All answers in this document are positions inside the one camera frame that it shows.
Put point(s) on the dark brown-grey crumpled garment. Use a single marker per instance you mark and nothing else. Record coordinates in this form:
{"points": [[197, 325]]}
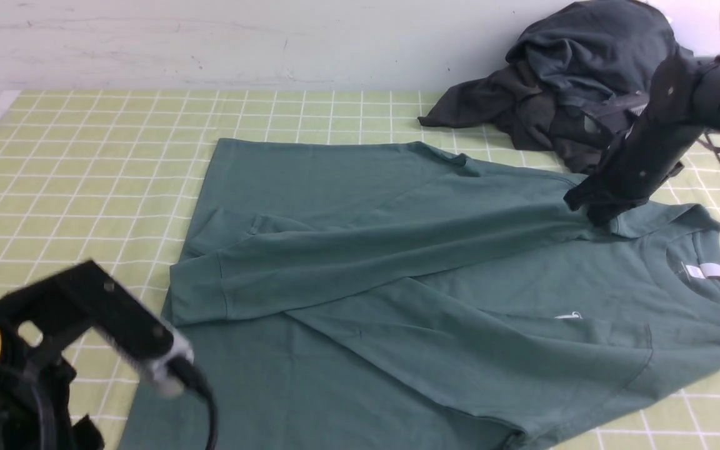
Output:
{"points": [[516, 102]]}

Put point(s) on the dark blue-grey crumpled garment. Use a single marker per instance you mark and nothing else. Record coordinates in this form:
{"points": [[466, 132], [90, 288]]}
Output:
{"points": [[599, 56]]}

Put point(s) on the green long-sleeve top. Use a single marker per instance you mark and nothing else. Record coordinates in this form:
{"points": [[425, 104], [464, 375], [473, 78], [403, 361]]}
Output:
{"points": [[397, 296]]}

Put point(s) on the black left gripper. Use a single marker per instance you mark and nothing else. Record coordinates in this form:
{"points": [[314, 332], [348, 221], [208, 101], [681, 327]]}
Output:
{"points": [[68, 304]]}

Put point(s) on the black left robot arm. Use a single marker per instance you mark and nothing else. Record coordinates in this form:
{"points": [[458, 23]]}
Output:
{"points": [[34, 404]]}

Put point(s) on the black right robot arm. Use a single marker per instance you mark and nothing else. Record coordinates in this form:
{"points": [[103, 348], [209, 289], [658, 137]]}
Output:
{"points": [[706, 101]]}

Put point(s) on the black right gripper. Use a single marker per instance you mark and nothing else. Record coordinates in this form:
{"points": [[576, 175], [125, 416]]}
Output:
{"points": [[643, 158]]}

